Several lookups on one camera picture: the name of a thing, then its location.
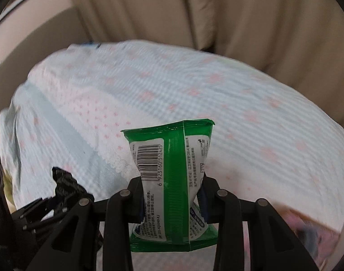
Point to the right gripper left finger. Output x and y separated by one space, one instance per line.
71 246

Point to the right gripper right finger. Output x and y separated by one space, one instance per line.
251 235

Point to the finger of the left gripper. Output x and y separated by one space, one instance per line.
46 213

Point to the green wet wipes packet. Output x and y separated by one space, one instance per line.
171 161

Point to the pink patterned cardboard box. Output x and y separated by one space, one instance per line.
319 241

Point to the light blue dotted bedspread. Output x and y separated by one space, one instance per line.
269 141

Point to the beige curtain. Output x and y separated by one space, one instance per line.
298 42

